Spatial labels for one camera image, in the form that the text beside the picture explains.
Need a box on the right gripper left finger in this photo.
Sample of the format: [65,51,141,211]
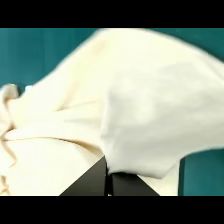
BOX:
[59,155,108,197]

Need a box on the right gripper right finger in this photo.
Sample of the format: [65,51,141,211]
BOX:
[110,171,161,197]

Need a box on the cream white shirt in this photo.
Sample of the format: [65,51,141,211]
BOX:
[0,28,224,197]

